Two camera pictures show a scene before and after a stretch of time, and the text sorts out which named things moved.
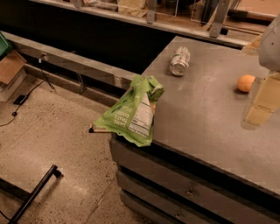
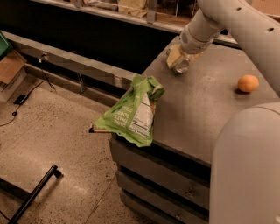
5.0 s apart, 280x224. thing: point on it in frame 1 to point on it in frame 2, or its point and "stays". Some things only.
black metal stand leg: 17,192 stays
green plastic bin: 5,47 stays
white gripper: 271,46 to 192,45
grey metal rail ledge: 114,74 stays
